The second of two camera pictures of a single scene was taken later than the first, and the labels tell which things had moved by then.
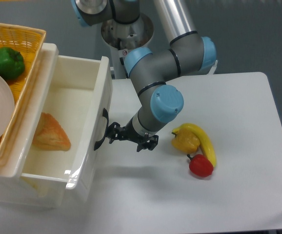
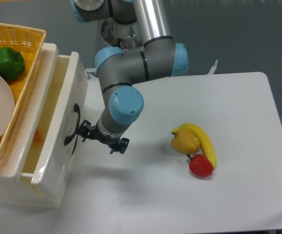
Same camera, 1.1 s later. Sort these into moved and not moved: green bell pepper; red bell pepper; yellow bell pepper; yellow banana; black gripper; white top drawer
Moved: white top drawer; black gripper
Not moved: yellow banana; red bell pepper; green bell pepper; yellow bell pepper
